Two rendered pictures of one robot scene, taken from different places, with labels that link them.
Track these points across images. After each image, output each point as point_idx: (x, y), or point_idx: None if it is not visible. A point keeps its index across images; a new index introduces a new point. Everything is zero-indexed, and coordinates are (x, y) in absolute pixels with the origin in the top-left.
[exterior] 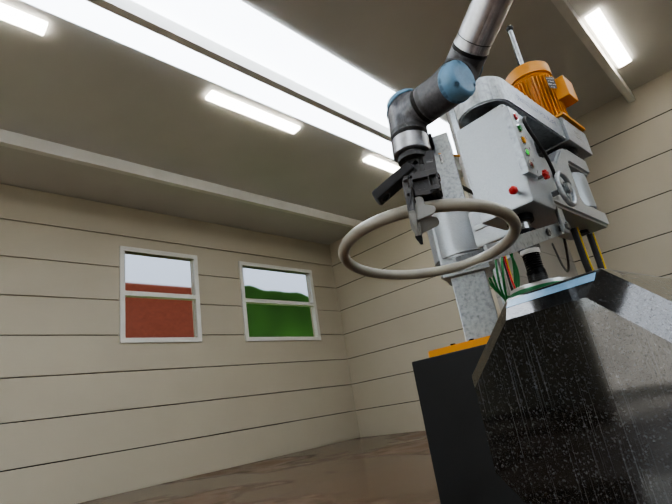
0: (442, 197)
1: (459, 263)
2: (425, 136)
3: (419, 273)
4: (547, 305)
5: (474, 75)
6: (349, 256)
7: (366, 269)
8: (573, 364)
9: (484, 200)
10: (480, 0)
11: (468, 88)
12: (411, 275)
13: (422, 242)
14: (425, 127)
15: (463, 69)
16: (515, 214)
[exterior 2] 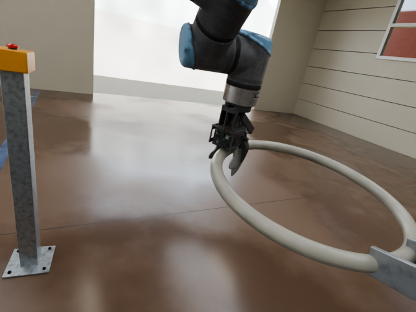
0: (229, 148)
1: (398, 248)
2: (226, 89)
3: (400, 223)
4: None
5: (204, 20)
6: (312, 159)
7: (354, 179)
8: None
9: (212, 168)
10: None
11: (181, 59)
12: (396, 218)
13: (231, 174)
14: (230, 78)
15: (182, 35)
16: (228, 203)
